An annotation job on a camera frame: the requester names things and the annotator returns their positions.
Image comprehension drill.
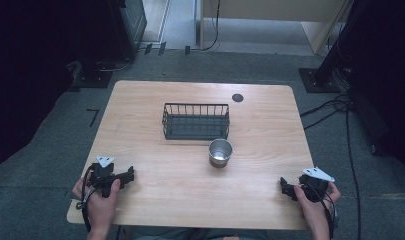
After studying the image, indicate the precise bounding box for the black wire basket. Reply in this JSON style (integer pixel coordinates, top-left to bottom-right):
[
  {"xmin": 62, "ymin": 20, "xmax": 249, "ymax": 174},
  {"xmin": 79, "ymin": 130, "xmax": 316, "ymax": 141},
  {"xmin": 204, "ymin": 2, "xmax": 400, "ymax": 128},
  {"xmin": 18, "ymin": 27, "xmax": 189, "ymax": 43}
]
[{"xmin": 161, "ymin": 102, "xmax": 231, "ymax": 141}]

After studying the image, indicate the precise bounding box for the long black floor cable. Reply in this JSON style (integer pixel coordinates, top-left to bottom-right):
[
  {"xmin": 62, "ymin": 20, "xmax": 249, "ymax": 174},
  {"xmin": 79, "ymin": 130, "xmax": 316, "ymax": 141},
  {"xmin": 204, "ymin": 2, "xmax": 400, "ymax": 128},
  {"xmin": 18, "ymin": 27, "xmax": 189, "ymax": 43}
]
[{"xmin": 344, "ymin": 105, "xmax": 364, "ymax": 240}]

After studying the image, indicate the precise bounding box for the hanging black cable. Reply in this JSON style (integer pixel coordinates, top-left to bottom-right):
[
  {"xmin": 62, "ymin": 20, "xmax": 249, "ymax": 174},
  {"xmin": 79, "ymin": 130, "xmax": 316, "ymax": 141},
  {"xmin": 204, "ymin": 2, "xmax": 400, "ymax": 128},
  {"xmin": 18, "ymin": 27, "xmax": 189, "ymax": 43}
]
[{"xmin": 199, "ymin": 0, "xmax": 222, "ymax": 52}]

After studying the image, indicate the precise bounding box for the person's lap clothing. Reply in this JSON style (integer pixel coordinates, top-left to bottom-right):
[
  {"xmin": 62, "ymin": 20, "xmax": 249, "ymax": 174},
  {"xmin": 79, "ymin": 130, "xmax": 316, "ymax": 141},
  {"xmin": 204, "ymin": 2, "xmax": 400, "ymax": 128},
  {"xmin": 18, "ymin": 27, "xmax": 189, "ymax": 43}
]
[{"xmin": 129, "ymin": 227, "xmax": 269, "ymax": 240}]

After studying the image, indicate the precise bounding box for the light wooden desk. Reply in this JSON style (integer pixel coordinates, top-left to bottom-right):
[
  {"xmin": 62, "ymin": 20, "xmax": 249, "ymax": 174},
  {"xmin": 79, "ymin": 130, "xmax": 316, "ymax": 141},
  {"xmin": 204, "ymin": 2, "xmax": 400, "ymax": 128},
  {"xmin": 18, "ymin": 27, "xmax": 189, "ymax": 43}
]
[{"xmin": 196, "ymin": 0, "xmax": 354, "ymax": 56}]

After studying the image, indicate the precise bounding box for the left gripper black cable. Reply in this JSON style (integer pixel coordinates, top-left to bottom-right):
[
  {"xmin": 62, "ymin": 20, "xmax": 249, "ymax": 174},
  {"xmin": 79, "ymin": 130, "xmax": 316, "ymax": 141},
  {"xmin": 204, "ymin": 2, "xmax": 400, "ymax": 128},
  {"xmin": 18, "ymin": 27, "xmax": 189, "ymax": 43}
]
[{"xmin": 75, "ymin": 165, "xmax": 97, "ymax": 233}]

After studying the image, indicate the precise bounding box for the person's left hand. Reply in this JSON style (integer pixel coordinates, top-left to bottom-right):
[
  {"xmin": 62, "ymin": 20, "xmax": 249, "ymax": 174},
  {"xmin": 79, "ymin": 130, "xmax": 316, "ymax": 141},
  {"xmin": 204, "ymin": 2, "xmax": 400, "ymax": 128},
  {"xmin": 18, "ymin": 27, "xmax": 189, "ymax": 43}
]
[{"xmin": 72, "ymin": 177, "xmax": 121, "ymax": 232}]

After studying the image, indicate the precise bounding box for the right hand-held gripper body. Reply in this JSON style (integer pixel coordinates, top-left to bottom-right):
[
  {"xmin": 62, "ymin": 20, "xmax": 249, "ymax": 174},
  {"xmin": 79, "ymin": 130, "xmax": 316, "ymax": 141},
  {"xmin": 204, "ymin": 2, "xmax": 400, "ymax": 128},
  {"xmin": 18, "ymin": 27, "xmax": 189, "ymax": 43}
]
[{"xmin": 297, "ymin": 166, "xmax": 336, "ymax": 204}]

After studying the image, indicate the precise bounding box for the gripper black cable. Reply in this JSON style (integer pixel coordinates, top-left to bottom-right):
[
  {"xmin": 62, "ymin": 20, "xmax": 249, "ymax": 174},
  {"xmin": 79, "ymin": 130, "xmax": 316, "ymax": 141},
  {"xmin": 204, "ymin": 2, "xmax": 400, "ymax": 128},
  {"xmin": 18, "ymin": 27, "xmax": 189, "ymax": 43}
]
[
  {"xmin": 306, "ymin": 182, "xmax": 338, "ymax": 240},
  {"xmin": 75, "ymin": 165, "xmax": 97, "ymax": 233}
]

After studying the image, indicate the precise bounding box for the steel cup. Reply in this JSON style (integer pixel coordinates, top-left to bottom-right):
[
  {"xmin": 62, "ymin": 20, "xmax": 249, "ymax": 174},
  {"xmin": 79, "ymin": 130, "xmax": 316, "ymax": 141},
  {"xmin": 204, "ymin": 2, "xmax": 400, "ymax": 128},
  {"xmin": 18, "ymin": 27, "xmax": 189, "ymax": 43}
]
[{"xmin": 208, "ymin": 138, "xmax": 234, "ymax": 169}]

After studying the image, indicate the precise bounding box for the grey floor cable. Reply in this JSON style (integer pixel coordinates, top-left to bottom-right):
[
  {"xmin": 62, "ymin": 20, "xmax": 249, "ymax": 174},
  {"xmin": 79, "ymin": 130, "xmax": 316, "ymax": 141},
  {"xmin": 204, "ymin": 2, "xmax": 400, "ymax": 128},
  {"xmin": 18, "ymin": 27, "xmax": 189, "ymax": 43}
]
[{"xmin": 95, "ymin": 55, "xmax": 135, "ymax": 73}]

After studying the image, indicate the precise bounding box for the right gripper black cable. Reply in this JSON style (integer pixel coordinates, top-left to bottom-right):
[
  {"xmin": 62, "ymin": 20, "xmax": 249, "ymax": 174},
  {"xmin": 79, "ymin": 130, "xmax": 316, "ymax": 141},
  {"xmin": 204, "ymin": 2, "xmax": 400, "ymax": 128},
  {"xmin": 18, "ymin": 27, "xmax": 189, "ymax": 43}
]
[{"xmin": 306, "ymin": 182, "xmax": 338, "ymax": 240}]

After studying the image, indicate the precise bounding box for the black stand with base plate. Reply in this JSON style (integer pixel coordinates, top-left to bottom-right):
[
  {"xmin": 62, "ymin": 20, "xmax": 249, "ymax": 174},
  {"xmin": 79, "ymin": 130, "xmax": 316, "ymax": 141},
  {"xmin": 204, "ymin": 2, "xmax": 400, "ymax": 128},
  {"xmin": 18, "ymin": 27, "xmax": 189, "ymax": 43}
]
[{"xmin": 297, "ymin": 0, "xmax": 369, "ymax": 94}]

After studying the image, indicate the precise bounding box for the person's right hand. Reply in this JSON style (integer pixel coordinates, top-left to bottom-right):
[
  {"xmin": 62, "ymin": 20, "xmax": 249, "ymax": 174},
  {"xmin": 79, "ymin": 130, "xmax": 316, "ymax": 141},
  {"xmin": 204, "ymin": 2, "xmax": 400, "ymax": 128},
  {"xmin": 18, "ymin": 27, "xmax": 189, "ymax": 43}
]
[{"xmin": 293, "ymin": 181, "xmax": 342, "ymax": 231}]

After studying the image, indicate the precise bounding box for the dark curtain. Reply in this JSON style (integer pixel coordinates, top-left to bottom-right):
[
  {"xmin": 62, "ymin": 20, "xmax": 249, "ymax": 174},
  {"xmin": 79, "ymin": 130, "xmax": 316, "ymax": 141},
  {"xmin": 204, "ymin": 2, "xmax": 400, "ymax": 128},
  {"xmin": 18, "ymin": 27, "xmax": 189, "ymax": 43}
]
[
  {"xmin": 348, "ymin": 0, "xmax": 405, "ymax": 171},
  {"xmin": 0, "ymin": 0, "xmax": 91, "ymax": 178}
]

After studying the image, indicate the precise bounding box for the dark cabinet on stand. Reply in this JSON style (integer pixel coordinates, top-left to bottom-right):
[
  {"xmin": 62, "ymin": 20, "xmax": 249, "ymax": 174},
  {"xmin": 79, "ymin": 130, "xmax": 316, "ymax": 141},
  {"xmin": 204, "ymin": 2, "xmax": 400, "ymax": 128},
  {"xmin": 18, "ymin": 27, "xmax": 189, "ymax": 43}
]
[{"xmin": 70, "ymin": 0, "xmax": 148, "ymax": 90}]

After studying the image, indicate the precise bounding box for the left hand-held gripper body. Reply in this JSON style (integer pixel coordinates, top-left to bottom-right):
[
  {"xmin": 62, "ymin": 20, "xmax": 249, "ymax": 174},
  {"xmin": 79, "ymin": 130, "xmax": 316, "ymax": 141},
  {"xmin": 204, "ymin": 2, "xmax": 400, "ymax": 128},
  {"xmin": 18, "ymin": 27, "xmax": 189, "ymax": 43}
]
[{"xmin": 89, "ymin": 154, "xmax": 125, "ymax": 199}]

